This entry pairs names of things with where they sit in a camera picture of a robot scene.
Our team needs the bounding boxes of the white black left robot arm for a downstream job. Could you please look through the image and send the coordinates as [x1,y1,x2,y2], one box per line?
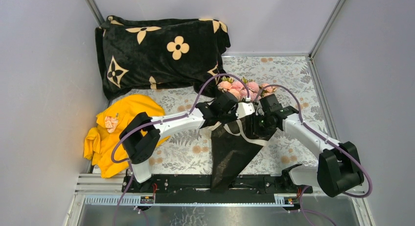
[119,92,238,192]

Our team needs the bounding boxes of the cream satin ribbon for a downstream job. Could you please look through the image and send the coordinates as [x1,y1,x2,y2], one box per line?
[203,120,268,147]

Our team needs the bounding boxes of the floral patterned table cloth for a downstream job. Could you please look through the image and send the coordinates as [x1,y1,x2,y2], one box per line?
[130,56,327,175]

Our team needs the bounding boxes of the small pink fabric flower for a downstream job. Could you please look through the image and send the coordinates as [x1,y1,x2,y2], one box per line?
[104,113,119,134]

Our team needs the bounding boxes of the pink fake flower bunch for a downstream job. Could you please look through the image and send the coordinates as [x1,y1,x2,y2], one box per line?
[217,76,277,102]

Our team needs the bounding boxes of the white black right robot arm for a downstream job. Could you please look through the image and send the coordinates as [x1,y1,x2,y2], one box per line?
[252,94,365,197]

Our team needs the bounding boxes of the yellow cloth bag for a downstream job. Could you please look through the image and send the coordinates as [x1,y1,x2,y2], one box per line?
[84,94,165,178]

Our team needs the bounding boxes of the black wrapping paper sheet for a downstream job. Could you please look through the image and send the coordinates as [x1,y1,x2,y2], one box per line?
[210,116,272,193]

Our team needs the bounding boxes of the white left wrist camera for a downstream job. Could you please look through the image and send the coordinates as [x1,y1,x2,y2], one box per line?
[236,102,255,119]

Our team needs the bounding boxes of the black blanket with beige flowers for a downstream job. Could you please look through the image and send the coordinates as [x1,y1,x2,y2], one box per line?
[94,16,231,100]

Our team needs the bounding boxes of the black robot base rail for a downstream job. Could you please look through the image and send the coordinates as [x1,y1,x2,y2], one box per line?
[121,174,313,204]

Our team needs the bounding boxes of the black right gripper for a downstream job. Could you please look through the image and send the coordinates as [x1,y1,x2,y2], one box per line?
[245,113,275,141]

